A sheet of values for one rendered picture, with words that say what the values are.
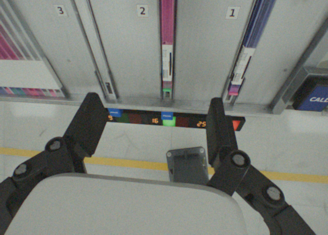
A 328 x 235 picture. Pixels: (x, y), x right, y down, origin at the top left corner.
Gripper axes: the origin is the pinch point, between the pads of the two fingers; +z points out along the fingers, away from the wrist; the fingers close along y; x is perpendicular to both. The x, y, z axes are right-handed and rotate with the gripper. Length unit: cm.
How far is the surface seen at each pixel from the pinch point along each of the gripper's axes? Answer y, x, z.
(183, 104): 2.6, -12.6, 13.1
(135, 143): -25, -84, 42
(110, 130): -43, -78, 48
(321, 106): 22.3, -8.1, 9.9
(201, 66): 5.1, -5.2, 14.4
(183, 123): 3.0, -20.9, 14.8
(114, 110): -11.2, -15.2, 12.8
